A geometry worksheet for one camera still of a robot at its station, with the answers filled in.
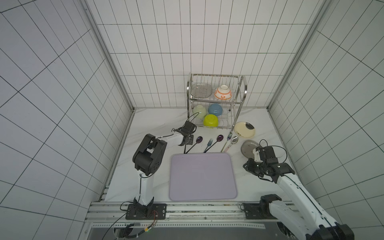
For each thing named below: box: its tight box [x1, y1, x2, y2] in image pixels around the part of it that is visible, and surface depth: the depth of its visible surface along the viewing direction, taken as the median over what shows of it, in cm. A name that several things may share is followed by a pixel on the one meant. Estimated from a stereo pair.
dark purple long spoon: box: [203, 134, 224, 153], surface depth 102 cm
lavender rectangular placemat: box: [169, 152, 238, 201], surface depth 83 cm
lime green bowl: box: [203, 114, 219, 129], surface depth 104 cm
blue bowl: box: [208, 103, 223, 117], surface depth 112 cm
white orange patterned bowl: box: [214, 84, 233, 101], surface depth 87 cm
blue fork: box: [203, 138, 214, 153], surface depth 101 cm
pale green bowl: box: [192, 104, 207, 120], surface depth 108 cm
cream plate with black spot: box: [234, 121, 256, 139], surface depth 108 cm
